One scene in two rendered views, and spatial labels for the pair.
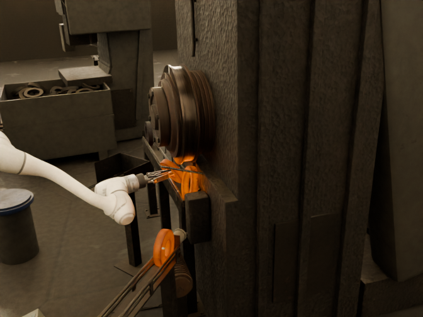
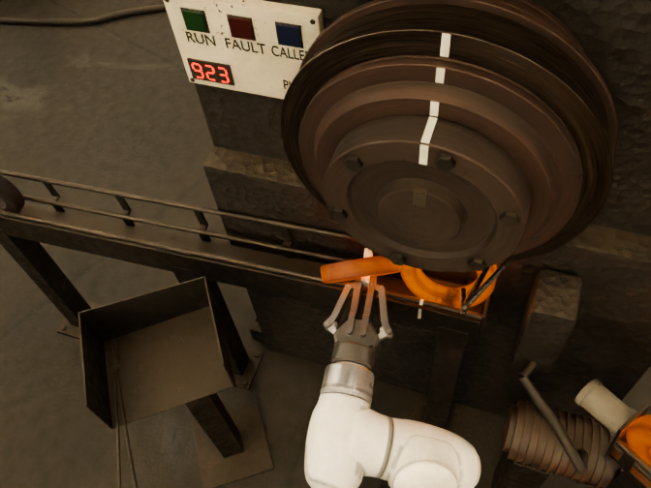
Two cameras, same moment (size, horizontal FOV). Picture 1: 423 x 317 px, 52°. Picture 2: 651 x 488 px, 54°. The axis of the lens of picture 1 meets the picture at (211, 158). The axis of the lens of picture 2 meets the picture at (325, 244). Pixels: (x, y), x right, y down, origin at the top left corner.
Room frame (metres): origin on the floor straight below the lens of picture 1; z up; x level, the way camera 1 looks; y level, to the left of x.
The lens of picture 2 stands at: (1.72, 0.73, 1.83)
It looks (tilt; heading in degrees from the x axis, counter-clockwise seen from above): 56 degrees down; 312
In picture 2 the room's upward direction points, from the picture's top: 8 degrees counter-clockwise
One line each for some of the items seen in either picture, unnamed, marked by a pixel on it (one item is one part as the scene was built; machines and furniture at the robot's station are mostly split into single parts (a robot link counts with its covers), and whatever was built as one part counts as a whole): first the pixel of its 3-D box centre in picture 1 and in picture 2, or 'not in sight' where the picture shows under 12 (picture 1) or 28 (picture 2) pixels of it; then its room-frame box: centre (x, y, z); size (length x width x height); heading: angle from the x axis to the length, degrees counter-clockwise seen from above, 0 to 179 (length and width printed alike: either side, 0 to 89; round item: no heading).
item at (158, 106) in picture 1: (158, 117); (422, 203); (1.97, 0.24, 1.11); 0.28 x 0.06 x 0.28; 17
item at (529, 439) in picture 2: (177, 308); (541, 469); (1.64, 0.18, 0.27); 0.22 x 0.13 x 0.53; 17
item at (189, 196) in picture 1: (198, 217); (544, 321); (1.77, 0.07, 0.68); 0.11 x 0.08 x 0.24; 107
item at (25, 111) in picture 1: (59, 119); not in sight; (4.44, 1.59, 0.39); 1.03 x 0.83 x 0.79; 111
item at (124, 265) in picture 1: (128, 214); (194, 403); (2.39, 0.53, 0.36); 0.26 x 0.20 x 0.72; 52
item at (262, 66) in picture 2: not in sight; (249, 49); (2.35, 0.14, 1.15); 0.26 x 0.02 x 0.18; 17
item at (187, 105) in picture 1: (178, 114); (439, 152); (2.00, 0.15, 1.11); 0.47 x 0.06 x 0.47; 17
